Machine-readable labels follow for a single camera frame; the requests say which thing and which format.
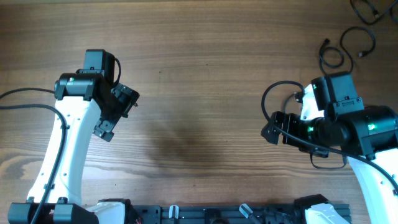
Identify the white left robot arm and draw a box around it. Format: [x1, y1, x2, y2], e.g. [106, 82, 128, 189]
[8, 72, 140, 223]

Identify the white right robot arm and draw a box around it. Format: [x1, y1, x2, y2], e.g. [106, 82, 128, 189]
[261, 72, 397, 223]

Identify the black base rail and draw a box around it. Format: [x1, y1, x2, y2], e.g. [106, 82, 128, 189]
[133, 202, 352, 224]

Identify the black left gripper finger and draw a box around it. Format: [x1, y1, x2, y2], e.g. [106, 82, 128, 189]
[93, 119, 118, 142]
[111, 83, 140, 118]

